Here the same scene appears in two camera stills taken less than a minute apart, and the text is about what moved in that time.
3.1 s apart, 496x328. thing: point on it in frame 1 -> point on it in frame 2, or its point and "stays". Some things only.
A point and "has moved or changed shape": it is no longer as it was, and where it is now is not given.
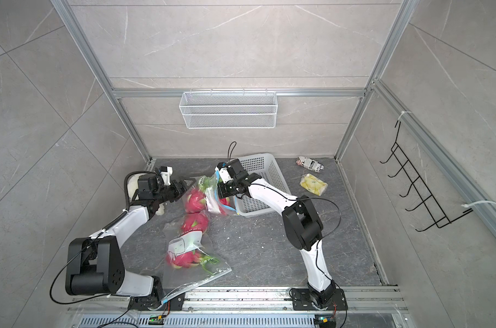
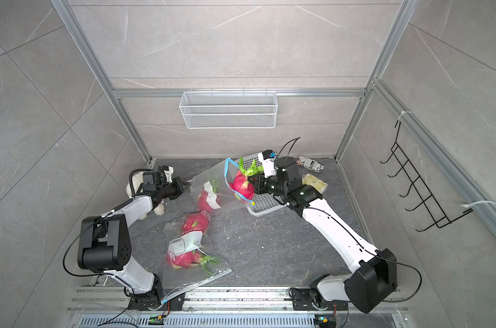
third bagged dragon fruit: (191, 261) stays
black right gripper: (222, 190) -> (259, 184)
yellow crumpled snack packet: (313, 184) stays
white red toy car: (310, 164) stays
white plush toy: (133, 185) stays
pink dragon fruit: (195, 221) stays
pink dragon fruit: (190, 259) stays
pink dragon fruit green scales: (206, 182) has moved or changed shape
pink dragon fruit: (195, 201) -> (203, 205)
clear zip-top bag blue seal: (204, 197) has moved or changed shape
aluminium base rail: (262, 307) stays
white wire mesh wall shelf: (228, 110) stays
